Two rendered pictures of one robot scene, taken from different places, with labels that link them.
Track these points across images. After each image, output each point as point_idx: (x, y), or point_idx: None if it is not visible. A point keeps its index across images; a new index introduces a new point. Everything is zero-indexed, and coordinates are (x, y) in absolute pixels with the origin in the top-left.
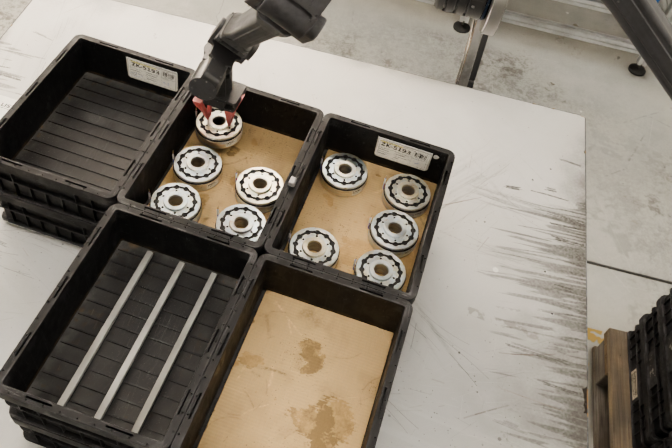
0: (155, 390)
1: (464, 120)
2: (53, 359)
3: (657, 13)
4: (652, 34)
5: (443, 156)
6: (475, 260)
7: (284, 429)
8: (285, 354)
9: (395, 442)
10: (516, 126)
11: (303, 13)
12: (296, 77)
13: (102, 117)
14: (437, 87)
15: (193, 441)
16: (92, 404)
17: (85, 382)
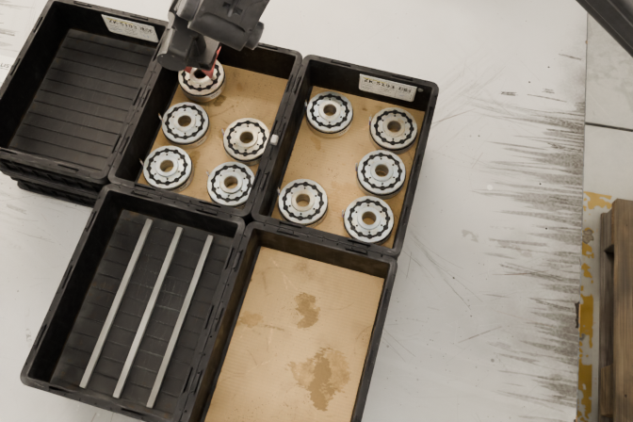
0: (167, 357)
1: (457, 21)
2: (74, 334)
3: None
4: (624, 20)
5: (428, 89)
6: (469, 179)
7: (285, 383)
8: (283, 310)
9: (394, 371)
10: (512, 21)
11: (235, 28)
12: None
13: (90, 78)
14: None
15: (204, 402)
16: (114, 374)
17: (105, 353)
